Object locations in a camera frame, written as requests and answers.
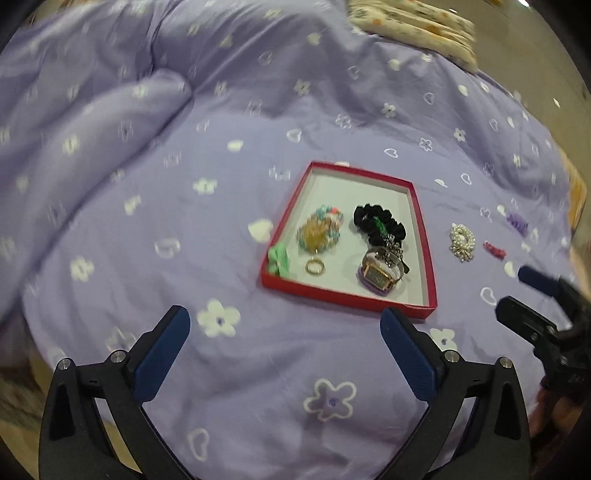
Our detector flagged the purple lace hair flower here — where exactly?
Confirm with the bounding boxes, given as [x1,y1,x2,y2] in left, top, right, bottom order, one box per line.
[507,212,529,238]

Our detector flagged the person's right hand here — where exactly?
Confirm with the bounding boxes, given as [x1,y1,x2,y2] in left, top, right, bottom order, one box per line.
[529,387,586,438]

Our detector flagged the silver chain necklace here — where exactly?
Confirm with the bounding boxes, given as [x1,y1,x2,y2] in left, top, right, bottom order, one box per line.
[380,233,406,269]

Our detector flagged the colourful candy bead bracelet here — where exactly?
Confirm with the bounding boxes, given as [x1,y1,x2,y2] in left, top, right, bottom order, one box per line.
[309,205,345,232]

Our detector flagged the square face wrist watch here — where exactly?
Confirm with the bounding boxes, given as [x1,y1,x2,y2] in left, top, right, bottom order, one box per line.
[358,247,410,295]

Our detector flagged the yellow translucent claw clip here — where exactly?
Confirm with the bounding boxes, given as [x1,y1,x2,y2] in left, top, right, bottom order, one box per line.
[297,216,339,254]

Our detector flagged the orange bed sheet edge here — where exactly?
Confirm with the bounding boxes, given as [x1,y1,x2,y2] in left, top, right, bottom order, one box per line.
[558,147,588,233]

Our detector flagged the black velvet scrunchie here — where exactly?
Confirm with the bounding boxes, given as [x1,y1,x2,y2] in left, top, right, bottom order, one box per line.
[353,204,407,247]

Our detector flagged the pastel glass bead bracelet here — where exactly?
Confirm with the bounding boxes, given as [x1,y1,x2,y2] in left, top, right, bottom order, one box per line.
[295,216,344,255]

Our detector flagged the pink hair clip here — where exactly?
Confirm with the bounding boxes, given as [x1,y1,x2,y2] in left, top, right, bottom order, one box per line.
[483,241,507,260]

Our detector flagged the cream patterned pillow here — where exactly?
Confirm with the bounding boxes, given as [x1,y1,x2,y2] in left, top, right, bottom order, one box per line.
[348,0,479,73]

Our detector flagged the green fabric bow hair tie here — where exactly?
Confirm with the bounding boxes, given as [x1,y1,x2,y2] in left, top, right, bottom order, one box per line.
[267,244,293,279]

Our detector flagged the white pearl hair scrunchie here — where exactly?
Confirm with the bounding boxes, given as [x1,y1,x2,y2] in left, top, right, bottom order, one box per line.
[450,223,476,262]

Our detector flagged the red shallow box lid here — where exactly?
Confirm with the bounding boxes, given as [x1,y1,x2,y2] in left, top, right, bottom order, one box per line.
[260,162,438,320]

